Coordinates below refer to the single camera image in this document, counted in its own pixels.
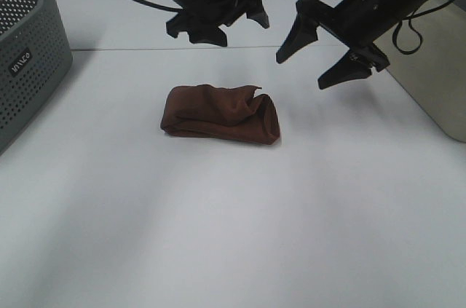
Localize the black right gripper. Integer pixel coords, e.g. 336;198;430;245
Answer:
276;0;411;90

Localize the brown towel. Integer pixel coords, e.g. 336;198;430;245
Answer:
160;84;280;145

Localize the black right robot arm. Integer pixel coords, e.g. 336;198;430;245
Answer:
276;0;429;90

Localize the beige storage bin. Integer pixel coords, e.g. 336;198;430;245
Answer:
376;0;465;142

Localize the grey perforated plastic basket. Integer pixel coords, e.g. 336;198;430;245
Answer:
1;0;73;151

